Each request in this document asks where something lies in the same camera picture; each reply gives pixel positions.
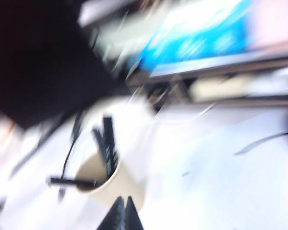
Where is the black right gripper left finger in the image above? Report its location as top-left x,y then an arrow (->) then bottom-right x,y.
105,195 -> 126,230

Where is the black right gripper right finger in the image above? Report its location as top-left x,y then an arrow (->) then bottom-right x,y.
125,195 -> 146,230

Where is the beige paper cup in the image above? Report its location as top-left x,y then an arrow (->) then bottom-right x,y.
73,150 -> 147,213

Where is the black marker with round cap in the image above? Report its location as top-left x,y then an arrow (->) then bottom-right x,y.
102,116 -> 119,173

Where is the black marker with flat cap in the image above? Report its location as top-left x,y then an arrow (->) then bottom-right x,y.
91,127 -> 107,166

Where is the beige flat box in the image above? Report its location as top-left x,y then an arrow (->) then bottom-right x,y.
189,78 -> 252,99

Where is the large black monitor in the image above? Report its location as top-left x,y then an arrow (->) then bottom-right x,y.
0,0 -> 127,129

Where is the wooden desk shelf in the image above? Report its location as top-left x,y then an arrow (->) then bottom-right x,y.
126,49 -> 288,107

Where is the blue wet wipes pack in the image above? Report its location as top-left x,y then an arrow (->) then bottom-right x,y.
138,0 -> 256,74

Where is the pink tissue pack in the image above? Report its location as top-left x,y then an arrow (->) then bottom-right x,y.
248,0 -> 288,50

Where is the black USB cable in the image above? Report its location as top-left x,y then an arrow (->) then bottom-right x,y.
47,110 -> 95,189

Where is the black charging cable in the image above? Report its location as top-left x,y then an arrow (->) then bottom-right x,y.
233,129 -> 288,156

